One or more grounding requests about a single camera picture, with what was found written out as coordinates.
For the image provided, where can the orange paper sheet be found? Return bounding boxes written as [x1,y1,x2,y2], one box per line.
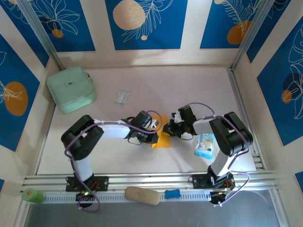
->
[151,114,171,149]

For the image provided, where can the blue white tissue packet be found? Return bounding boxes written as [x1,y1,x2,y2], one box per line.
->
[194,133,215,161]

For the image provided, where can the small clear plastic packet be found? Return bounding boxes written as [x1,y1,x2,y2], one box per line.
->
[114,89,131,105]

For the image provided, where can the beige oblong case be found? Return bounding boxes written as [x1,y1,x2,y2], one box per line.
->
[125,186,161,206]

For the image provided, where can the blue bone-shaped eraser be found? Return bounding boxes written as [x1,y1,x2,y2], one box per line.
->
[164,189,182,200]

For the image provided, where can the mint green zip case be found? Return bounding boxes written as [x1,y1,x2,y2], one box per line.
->
[46,65,98,114]

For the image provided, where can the green bottle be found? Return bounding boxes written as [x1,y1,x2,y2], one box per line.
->
[21,188,47,204]

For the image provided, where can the purple cable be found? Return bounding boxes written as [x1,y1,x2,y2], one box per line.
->
[65,110,164,213]
[187,102,251,206]

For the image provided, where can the aluminium rail frame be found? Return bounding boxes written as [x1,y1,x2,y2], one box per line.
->
[22,170,286,191]

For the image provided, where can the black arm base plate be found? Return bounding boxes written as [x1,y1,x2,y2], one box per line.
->
[192,174,235,190]
[65,176,109,192]

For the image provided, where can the aluminium side rail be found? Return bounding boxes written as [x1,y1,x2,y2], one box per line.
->
[226,67,265,171]

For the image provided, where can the slotted grey cable duct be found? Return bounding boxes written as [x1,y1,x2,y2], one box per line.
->
[44,190,213,204]

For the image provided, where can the black controller board with wires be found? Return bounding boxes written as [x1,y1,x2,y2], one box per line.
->
[75,190,96,209]
[209,190,237,208]

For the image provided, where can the blue floral wall poster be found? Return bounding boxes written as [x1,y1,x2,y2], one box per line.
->
[105,0,188,51]
[247,0,303,64]
[0,34,41,152]
[257,20,303,147]
[30,0,96,52]
[0,0,50,69]
[200,0,264,50]

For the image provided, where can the aluminium corner post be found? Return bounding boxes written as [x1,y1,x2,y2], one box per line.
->
[230,0,276,71]
[17,0,65,71]

